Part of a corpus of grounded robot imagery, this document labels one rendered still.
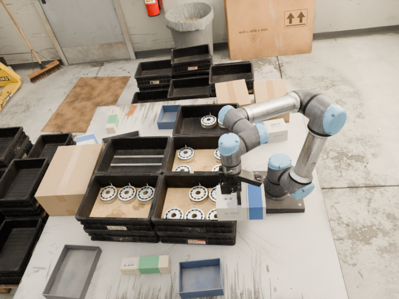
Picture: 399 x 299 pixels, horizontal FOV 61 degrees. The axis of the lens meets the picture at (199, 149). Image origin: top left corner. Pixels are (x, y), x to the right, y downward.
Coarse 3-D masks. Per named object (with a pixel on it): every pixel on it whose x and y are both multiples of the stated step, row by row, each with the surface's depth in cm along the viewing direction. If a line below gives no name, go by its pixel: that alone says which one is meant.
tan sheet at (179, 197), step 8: (168, 192) 185; (176, 192) 184; (184, 192) 183; (208, 192) 181; (168, 200) 181; (176, 200) 180; (184, 200) 180; (208, 200) 178; (168, 208) 177; (184, 208) 176; (200, 208) 174; (208, 208) 174
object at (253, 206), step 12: (216, 192) 142; (240, 192) 140; (252, 192) 139; (216, 204) 138; (252, 204) 135; (264, 204) 134; (228, 216) 140; (240, 216) 139; (252, 216) 139; (264, 216) 138
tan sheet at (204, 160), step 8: (176, 152) 206; (200, 152) 204; (208, 152) 202; (176, 160) 202; (192, 160) 200; (200, 160) 199; (208, 160) 198; (192, 168) 195; (200, 168) 194; (208, 168) 193
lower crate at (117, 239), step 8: (88, 232) 177; (96, 232) 176; (104, 232) 175; (112, 232) 174; (120, 232) 173; (128, 232) 172; (136, 232) 171; (144, 232) 170; (152, 232) 170; (96, 240) 183; (104, 240) 182; (112, 240) 182; (120, 240) 180; (128, 240) 179; (136, 240) 180; (144, 240) 179; (152, 240) 176
